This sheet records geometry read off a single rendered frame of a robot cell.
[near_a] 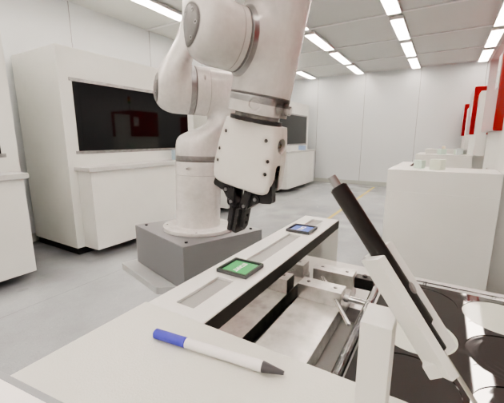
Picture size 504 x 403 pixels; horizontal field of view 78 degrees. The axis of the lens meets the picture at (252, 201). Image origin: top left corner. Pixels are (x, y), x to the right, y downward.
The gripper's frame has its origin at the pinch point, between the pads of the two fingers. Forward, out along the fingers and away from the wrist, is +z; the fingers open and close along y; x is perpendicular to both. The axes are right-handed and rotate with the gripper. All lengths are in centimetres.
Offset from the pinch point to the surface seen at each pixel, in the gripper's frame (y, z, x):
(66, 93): 283, 7, -132
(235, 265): -1.1, 8.1, 0.0
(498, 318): -38.5, 6.6, -16.6
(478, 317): -36.0, 7.2, -15.2
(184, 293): 0.0, 8.8, 10.7
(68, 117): 279, 27, -131
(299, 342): -14.8, 13.8, 1.8
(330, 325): -17.2, 13.3, -4.8
